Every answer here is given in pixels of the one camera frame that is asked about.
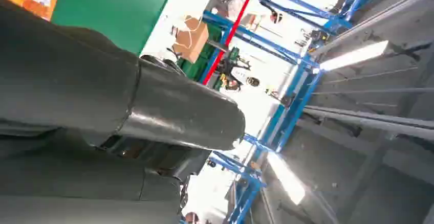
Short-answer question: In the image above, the red pole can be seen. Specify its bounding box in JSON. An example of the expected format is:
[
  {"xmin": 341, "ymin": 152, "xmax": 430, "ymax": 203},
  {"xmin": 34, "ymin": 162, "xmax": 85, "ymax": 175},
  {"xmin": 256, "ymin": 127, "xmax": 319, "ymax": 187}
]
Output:
[{"xmin": 203, "ymin": 0, "xmax": 261, "ymax": 86}]

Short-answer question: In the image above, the brown cardboard box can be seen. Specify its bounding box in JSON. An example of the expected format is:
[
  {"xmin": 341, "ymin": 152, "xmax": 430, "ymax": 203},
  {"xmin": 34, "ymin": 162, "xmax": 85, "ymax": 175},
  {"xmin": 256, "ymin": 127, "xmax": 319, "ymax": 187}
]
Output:
[{"xmin": 172, "ymin": 15, "xmax": 210, "ymax": 64}]

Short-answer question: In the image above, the ceiling light panel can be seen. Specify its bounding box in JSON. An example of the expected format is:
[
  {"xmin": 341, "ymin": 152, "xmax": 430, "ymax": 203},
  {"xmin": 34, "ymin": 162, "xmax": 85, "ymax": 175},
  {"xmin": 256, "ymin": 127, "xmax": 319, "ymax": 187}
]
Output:
[
  {"xmin": 266, "ymin": 152, "xmax": 306, "ymax": 206},
  {"xmin": 318, "ymin": 40, "xmax": 389, "ymax": 72}
]

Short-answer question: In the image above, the green plastic crate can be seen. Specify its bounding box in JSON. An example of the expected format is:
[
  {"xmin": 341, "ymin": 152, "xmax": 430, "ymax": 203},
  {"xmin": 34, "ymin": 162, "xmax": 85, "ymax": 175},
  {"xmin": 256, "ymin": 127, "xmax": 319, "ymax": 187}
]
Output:
[{"xmin": 178, "ymin": 23, "xmax": 225, "ymax": 82}]

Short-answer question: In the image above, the green table mat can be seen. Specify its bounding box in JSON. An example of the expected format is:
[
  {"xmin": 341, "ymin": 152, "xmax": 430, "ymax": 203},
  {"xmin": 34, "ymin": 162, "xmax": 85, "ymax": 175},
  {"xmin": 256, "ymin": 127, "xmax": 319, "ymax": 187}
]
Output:
[{"xmin": 51, "ymin": 0, "xmax": 179, "ymax": 56}]

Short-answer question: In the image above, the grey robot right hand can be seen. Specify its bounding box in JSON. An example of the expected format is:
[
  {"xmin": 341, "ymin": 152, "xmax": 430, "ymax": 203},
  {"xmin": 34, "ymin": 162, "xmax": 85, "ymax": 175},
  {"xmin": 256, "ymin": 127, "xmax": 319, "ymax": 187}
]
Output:
[{"xmin": 0, "ymin": 0, "xmax": 246, "ymax": 224}]

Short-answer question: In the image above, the blue metal rack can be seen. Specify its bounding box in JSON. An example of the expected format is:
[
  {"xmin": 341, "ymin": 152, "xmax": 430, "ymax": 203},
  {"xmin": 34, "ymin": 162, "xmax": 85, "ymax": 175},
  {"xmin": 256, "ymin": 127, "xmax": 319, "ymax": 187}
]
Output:
[{"xmin": 200, "ymin": 0, "xmax": 401, "ymax": 224}]

